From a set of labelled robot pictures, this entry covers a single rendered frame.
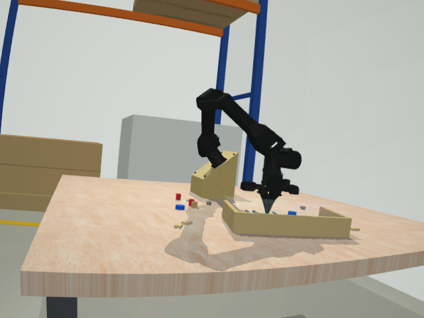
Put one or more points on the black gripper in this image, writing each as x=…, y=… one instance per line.
x=251, y=186

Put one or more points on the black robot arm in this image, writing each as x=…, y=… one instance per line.
x=260, y=136

